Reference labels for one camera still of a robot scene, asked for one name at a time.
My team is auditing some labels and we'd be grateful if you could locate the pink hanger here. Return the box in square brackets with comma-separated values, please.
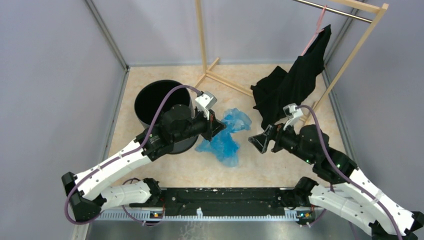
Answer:
[301, 5, 327, 56]

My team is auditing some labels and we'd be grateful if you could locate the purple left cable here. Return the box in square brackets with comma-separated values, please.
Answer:
[64, 84, 203, 226]

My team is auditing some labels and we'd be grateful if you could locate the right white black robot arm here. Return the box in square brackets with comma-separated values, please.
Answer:
[248, 124, 424, 240]

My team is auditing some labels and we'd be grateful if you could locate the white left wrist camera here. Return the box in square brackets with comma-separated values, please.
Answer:
[194, 91, 218, 119]

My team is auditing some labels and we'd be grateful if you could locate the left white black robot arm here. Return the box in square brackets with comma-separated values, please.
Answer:
[61, 104, 226, 225]

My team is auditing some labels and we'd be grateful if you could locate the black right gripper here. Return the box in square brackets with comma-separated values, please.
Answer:
[248, 117, 314, 164]

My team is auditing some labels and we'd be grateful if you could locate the black trash bin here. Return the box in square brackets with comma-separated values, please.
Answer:
[134, 79, 199, 160]

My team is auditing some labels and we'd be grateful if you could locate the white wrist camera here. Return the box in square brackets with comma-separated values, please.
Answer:
[283, 103, 304, 131]
[194, 91, 218, 119]

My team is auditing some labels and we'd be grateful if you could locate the blue plastic trash bag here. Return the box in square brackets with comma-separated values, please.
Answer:
[195, 126, 242, 168]

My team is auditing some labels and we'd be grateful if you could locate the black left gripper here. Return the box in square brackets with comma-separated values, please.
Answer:
[173, 107, 227, 144]

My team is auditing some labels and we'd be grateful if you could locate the wooden clothes rack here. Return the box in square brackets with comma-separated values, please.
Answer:
[194, 0, 389, 111]

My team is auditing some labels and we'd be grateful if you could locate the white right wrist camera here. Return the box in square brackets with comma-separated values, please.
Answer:
[283, 103, 304, 131]

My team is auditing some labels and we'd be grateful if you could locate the black cloth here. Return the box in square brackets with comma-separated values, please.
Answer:
[250, 24, 332, 130]

